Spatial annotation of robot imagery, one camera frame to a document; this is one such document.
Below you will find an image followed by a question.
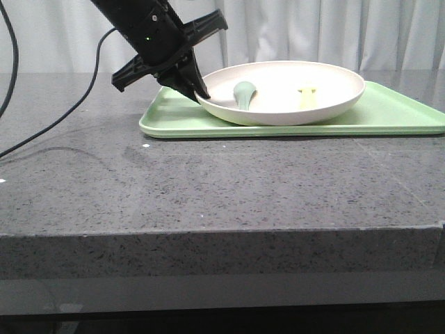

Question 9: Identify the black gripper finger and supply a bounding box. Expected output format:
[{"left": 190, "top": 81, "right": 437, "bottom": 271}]
[
  {"left": 155, "top": 66, "right": 197, "bottom": 102},
  {"left": 177, "top": 50, "right": 210, "bottom": 99}
]

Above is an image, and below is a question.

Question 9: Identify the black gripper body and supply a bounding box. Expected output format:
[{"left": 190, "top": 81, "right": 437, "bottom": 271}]
[{"left": 112, "top": 9, "right": 228, "bottom": 92}]

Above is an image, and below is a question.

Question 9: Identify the cream round plate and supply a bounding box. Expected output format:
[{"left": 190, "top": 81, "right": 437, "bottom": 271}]
[{"left": 197, "top": 61, "right": 366, "bottom": 126}]

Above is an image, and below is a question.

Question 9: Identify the yellow plastic fork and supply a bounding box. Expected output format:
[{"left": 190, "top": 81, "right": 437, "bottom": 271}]
[{"left": 298, "top": 87, "right": 316, "bottom": 110}]

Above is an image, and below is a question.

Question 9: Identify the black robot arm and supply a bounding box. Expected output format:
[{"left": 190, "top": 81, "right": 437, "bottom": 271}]
[{"left": 93, "top": 1, "right": 228, "bottom": 102}]

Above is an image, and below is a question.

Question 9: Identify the green spoon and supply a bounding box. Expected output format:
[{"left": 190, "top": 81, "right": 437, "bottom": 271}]
[{"left": 233, "top": 81, "right": 257, "bottom": 111}]

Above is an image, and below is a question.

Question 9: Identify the white curtain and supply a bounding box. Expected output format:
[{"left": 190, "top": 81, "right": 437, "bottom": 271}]
[{"left": 4, "top": 0, "right": 444, "bottom": 74}]

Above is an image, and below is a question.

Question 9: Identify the light green serving tray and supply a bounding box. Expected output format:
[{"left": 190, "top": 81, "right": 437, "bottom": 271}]
[{"left": 138, "top": 81, "right": 444, "bottom": 139}]

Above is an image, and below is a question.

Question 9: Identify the thick black cable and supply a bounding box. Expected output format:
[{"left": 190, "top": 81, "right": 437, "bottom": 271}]
[{"left": 0, "top": 0, "right": 19, "bottom": 119}]

